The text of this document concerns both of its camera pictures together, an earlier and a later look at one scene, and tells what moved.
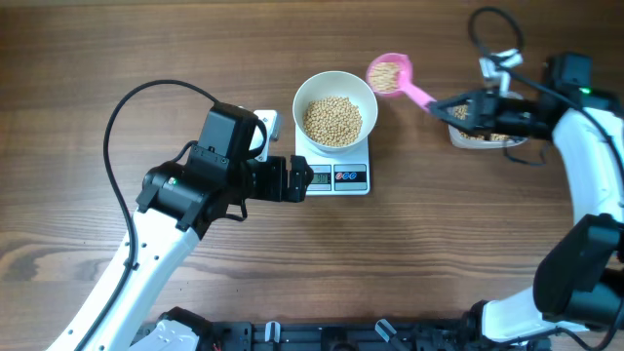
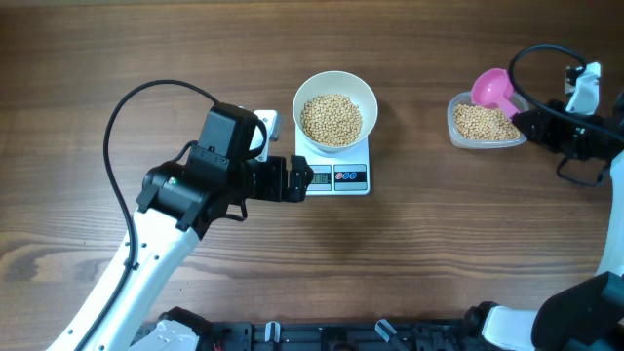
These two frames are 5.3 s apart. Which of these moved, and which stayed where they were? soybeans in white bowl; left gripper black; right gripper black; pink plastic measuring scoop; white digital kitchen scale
Moved: right gripper black; pink plastic measuring scoop
Stayed: left gripper black; white digital kitchen scale; soybeans in white bowl
